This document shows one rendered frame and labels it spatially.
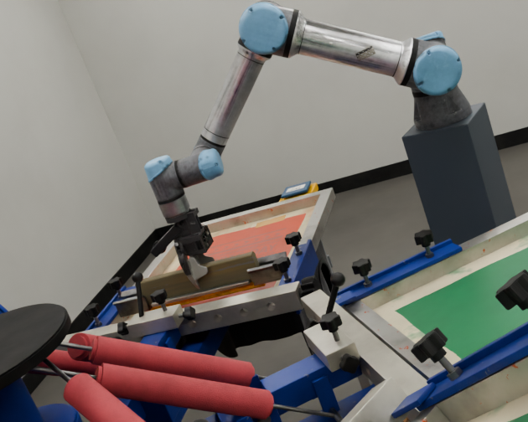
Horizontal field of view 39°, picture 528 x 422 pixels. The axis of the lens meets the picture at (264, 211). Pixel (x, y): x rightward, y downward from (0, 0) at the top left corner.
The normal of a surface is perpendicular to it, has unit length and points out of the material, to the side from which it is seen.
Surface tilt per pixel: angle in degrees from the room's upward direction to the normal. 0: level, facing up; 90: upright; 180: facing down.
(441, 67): 94
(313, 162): 90
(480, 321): 0
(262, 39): 86
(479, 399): 90
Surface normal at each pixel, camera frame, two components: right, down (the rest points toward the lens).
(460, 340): -0.34, -0.90
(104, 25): -0.22, 0.36
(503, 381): -0.65, 0.44
